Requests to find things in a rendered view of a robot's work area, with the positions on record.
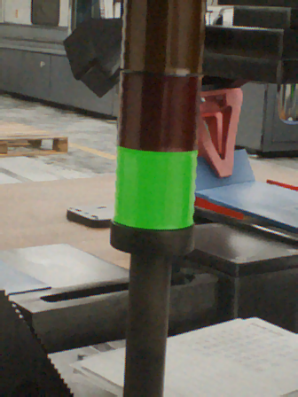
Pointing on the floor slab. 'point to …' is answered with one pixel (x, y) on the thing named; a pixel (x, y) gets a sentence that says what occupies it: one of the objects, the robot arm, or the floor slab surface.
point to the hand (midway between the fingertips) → (220, 169)
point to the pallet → (9, 130)
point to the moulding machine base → (19, 81)
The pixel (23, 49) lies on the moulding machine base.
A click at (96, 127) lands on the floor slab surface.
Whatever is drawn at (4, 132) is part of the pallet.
